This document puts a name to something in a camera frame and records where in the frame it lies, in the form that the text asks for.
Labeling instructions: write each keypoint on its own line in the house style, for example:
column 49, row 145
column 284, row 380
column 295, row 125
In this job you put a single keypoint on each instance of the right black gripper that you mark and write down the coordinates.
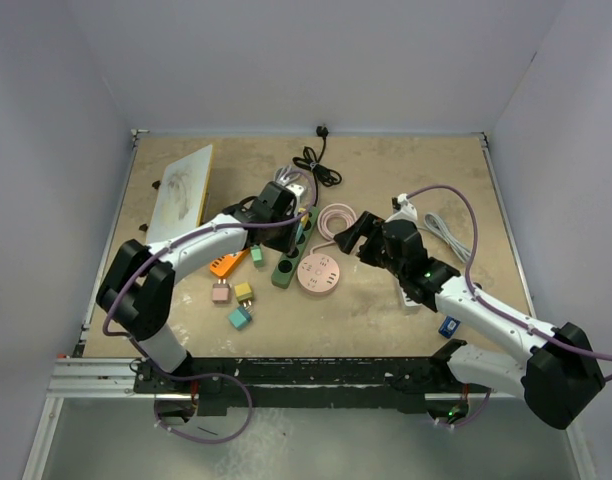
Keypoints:
column 348, row 239

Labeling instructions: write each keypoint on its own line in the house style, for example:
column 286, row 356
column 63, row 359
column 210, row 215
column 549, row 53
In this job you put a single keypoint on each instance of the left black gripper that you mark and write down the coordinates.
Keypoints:
column 286, row 244

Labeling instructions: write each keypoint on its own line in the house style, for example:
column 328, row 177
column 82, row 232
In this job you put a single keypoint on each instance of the yellow usb charger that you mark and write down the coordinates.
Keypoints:
column 303, row 214

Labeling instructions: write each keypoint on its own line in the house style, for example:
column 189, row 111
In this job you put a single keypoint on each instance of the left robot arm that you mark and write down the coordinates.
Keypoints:
column 138, row 287

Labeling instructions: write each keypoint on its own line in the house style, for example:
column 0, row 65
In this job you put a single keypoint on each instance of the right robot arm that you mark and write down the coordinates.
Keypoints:
column 551, row 368

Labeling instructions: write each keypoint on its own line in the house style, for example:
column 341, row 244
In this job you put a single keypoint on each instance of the green power strip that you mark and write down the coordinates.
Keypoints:
column 287, row 265

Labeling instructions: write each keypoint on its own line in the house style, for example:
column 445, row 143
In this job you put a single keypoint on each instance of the green charger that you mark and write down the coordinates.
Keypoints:
column 257, row 256

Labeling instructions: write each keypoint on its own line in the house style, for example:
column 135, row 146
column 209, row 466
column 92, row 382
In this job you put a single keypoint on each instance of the pink round power strip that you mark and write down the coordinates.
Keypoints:
column 318, row 274

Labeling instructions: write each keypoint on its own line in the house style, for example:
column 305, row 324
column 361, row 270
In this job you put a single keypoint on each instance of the orange power strip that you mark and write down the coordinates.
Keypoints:
column 224, row 266

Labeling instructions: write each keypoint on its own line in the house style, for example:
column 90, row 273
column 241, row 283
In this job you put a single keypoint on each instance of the yellow charger front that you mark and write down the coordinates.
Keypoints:
column 244, row 293

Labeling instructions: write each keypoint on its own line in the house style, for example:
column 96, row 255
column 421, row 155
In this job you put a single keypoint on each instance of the pink charger front left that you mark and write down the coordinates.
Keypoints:
column 221, row 292

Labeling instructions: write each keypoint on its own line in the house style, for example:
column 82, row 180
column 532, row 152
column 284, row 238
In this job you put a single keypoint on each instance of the white power strip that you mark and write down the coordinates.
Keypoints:
column 407, row 302

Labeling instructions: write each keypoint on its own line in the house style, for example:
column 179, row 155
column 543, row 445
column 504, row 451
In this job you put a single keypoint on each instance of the teal charger front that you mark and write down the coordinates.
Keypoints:
column 240, row 318

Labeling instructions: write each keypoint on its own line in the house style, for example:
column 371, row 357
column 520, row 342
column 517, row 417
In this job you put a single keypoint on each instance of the white yellow drawing board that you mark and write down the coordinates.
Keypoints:
column 181, row 197

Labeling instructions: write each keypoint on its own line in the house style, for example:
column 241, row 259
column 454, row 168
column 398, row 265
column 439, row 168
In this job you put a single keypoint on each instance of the blue box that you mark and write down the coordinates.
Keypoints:
column 449, row 327

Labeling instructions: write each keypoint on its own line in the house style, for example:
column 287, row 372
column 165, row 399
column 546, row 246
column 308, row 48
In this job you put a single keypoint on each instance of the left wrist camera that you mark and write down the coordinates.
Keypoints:
column 292, row 180

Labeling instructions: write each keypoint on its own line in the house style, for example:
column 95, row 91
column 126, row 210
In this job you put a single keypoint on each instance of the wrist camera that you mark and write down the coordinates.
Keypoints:
column 403, row 209
column 292, row 180

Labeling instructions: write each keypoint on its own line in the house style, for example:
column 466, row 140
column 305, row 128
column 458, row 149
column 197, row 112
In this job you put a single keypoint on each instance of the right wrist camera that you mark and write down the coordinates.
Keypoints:
column 403, row 209

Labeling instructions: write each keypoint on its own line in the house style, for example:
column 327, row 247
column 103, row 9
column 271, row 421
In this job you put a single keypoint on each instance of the black base frame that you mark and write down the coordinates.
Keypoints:
column 394, row 383

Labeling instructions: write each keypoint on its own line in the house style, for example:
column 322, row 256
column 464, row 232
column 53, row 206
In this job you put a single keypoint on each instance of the aluminium rail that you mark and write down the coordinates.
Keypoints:
column 93, row 424

